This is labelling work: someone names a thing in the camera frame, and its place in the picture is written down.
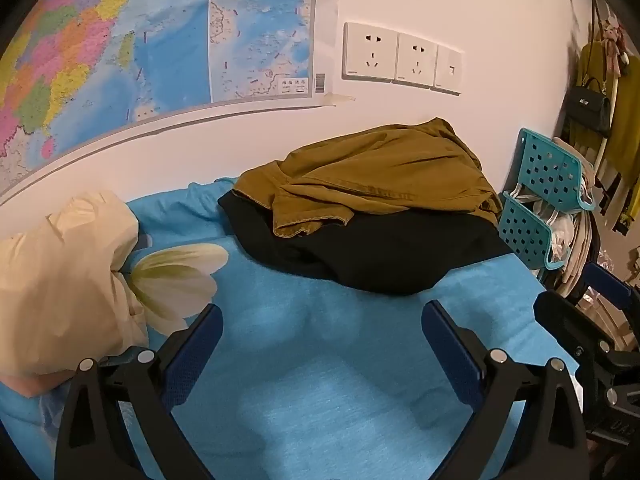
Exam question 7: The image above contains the teal perforated plastic basket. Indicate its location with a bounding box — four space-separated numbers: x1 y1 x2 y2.
515 128 597 212
500 191 568 271

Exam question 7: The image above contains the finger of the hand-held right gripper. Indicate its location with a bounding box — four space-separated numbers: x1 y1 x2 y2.
533 291 640 396
581 261 640 318

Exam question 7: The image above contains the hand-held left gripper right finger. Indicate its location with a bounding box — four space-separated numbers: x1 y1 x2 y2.
421 300 591 480

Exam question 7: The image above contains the olive green garment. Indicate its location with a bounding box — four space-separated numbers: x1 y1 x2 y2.
232 117 503 238

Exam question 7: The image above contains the pink plush toy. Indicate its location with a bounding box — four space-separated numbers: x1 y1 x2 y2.
597 19 629 79

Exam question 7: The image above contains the blue bed sheet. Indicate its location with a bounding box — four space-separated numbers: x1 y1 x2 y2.
0 177 593 480

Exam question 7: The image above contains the colourful wall map poster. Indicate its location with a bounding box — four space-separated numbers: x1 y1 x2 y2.
0 0 341 207

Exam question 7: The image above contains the beige cloth pile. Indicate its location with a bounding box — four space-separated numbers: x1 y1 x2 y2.
542 137 603 302

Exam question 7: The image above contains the yellow-green hanging coat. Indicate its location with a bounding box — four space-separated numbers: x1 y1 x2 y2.
570 42 640 236

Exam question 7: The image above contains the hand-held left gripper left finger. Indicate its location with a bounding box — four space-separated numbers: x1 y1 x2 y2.
54 304 224 480

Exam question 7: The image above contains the black garment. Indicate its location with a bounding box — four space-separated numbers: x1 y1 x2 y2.
217 192 514 297

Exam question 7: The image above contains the white wall socket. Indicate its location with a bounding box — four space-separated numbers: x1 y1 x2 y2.
342 21 400 83
392 31 441 90

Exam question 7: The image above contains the black handbag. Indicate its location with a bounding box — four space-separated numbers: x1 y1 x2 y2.
565 78 614 138

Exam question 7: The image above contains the cream plastic-wrapped pillow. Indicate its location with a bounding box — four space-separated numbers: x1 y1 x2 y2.
0 190 151 441

